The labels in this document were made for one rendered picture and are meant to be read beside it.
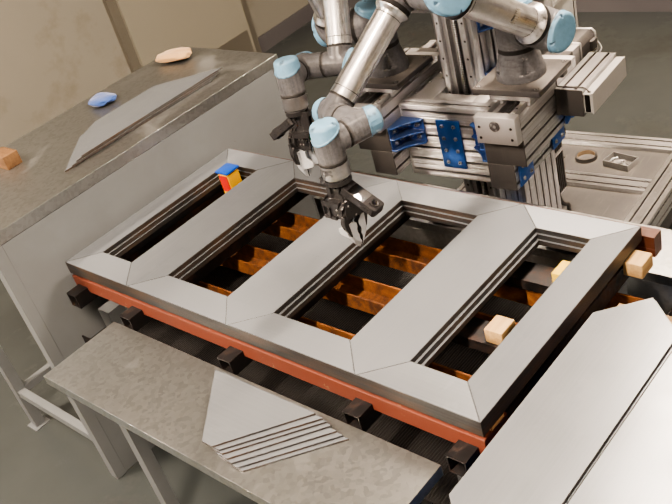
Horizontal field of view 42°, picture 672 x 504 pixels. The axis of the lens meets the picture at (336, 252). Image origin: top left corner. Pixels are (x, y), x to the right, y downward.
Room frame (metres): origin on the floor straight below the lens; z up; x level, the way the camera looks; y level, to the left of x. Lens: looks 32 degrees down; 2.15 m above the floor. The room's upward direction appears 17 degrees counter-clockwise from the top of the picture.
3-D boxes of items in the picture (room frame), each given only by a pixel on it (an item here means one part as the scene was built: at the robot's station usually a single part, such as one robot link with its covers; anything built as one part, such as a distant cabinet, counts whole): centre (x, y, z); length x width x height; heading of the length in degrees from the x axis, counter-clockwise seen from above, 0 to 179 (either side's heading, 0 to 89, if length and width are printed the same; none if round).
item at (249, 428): (1.55, 0.31, 0.77); 0.45 x 0.20 x 0.04; 40
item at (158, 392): (1.67, 0.41, 0.74); 1.20 x 0.26 x 0.03; 40
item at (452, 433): (1.90, 0.29, 0.79); 1.56 x 0.09 x 0.06; 40
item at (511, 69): (2.42, -0.69, 1.09); 0.15 x 0.15 x 0.10
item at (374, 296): (2.12, 0.03, 0.70); 1.66 x 0.08 x 0.05; 40
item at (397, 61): (2.78, -0.34, 1.09); 0.15 x 0.15 x 0.10
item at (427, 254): (2.25, -0.12, 0.70); 1.66 x 0.08 x 0.05; 40
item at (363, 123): (2.04, -0.14, 1.21); 0.11 x 0.11 x 0.08; 25
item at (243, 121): (2.80, 0.51, 0.51); 1.30 x 0.04 x 1.01; 130
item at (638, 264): (1.69, -0.70, 0.79); 0.06 x 0.05 x 0.04; 130
